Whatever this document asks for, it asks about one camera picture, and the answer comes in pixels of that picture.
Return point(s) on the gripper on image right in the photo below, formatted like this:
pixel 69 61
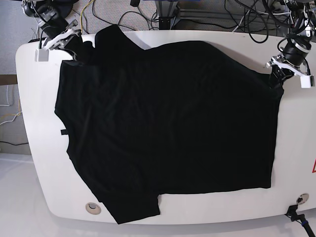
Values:
pixel 282 70

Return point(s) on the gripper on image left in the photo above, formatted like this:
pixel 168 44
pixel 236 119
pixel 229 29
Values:
pixel 65 37

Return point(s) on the black T-shirt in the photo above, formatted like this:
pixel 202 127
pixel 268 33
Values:
pixel 181 118

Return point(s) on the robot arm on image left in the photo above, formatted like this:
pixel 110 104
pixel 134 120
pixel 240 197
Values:
pixel 50 16

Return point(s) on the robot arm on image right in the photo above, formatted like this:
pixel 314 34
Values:
pixel 295 46

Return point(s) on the metal table grommet right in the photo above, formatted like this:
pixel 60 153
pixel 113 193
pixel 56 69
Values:
pixel 303 198

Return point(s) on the beige table grommet left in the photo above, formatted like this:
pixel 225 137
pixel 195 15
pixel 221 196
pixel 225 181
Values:
pixel 93 208

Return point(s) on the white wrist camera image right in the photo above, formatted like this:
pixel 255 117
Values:
pixel 307 81

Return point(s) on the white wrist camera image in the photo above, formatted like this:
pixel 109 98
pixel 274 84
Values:
pixel 41 55
pixel 307 81

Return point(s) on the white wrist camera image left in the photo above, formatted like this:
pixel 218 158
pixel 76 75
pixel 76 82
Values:
pixel 41 55

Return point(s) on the aluminium frame post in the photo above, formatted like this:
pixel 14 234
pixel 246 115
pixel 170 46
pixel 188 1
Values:
pixel 167 13

